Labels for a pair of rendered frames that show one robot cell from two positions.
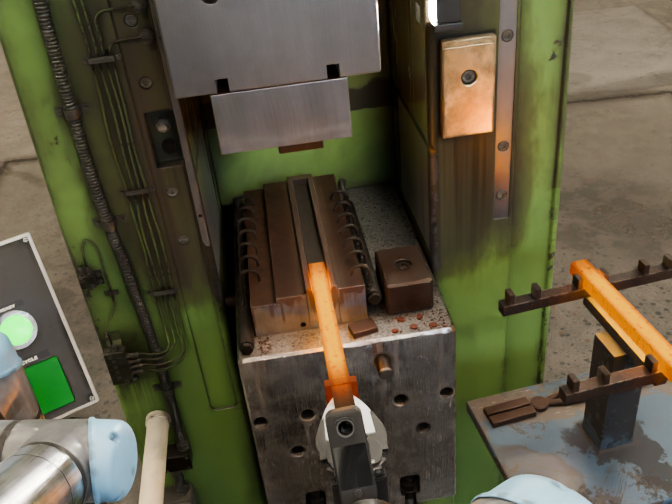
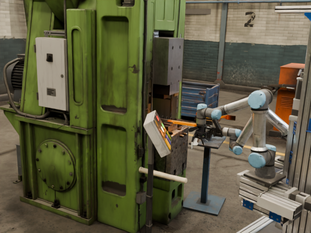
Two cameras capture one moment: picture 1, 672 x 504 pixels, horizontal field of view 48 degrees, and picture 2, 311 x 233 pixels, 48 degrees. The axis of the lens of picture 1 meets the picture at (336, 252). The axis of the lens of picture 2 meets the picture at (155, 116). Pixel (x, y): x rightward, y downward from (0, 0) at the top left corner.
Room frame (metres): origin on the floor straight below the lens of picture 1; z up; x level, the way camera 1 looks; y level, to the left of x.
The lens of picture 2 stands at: (-0.49, 2.79, 1.86)
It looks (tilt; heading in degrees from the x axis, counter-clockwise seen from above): 15 degrees down; 302
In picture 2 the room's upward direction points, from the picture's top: 2 degrees clockwise
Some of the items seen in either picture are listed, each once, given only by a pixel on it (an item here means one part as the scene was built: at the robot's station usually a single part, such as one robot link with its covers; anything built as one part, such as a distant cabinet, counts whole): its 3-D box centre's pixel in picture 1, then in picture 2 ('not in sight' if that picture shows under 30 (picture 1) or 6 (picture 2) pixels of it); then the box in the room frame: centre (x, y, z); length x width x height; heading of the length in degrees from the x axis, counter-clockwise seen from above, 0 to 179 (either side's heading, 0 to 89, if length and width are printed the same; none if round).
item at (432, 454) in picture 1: (337, 340); (154, 147); (1.26, 0.02, 0.69); 0.56 x 0.38 x 0.45; 4
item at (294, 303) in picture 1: (298, 244); (153, 123); (1.25, 0.07, 0.96); 0.42 x 0.20 x 0.09; 4
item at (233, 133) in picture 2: not in sight; (234, 133); (0.46, -0.01, 0.99); 0.11 x 0.08 x 0.09; 4
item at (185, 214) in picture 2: not in sight; (172, 219); (0.99, 0.05, 0.01); 0.58 x 0.39 x 0.01; 94
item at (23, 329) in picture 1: (16, 330); not in sight; (0.89, 0.48, 1.09); 0.05 x 0.03 x 0.04; 94
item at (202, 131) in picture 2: not in sight; (201, 131); (0.60, 0.38, 1.07); 0.09 x 0.08 x 0.12; 165
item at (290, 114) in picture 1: (274, 68); (154, 86); (1.25, 0.07, 1.32); 0.42 x 0.20 x 0.10; 4
